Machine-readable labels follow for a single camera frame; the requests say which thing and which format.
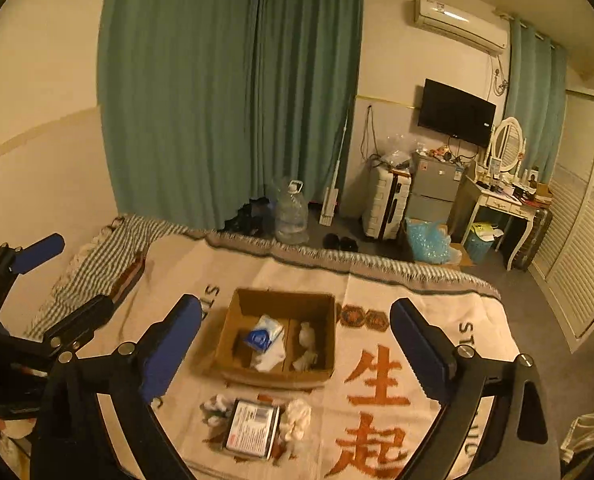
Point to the white louvered wardrobe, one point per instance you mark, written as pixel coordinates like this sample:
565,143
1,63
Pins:
564,264

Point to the white dressing table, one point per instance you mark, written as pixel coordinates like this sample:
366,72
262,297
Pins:
471,198

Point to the black framed white packet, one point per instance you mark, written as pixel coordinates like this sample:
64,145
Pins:
252,430

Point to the grey mini fridge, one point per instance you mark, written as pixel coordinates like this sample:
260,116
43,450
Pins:
433,189

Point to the cream woven printed blanket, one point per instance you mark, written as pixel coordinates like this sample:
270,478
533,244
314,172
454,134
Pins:
368,419

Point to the blue plastic bag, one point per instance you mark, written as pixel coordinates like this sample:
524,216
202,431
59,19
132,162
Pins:
430,243

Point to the white air conditioner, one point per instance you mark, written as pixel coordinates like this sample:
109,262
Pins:
447,20

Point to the white stick vacuum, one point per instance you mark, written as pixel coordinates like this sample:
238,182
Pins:
330,198

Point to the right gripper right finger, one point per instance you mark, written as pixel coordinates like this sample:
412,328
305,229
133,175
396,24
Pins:
516,442

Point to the blue waste bin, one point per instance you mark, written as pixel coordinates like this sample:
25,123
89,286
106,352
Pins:
479,240

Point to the green curtain right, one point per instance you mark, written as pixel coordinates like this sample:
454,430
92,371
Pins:
536,95

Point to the black slippers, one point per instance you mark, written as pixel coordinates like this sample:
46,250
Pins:
343,243

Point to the white ribbed suitcase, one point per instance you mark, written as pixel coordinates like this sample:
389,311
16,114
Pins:
386,201

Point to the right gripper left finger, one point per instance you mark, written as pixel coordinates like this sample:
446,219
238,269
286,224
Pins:
71,437

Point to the white drawstring cloth pouch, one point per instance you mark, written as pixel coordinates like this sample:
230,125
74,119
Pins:
266,361

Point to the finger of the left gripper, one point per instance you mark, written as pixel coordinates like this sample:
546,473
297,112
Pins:
22,260
78,328

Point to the blue white tissue pack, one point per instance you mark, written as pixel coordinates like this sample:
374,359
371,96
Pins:
264,333

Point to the white lace cloth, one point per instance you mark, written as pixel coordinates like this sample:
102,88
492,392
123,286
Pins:
295,420

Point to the checkered bed sheet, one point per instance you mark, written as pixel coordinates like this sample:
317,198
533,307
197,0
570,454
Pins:
97,266

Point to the green curtain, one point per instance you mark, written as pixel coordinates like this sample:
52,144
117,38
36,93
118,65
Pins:
207,104
536,95

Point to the brown cardboard box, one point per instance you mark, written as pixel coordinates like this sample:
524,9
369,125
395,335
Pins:
282,340

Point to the white oval vanity mirror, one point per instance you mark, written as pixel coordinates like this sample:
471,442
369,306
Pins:
507,146

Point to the green curtain left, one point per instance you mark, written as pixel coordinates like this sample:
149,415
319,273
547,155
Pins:
207,104

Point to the black wall television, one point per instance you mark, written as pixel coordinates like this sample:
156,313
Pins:
456,113

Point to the large clear water bottle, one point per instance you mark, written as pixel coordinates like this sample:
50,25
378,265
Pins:
291,213

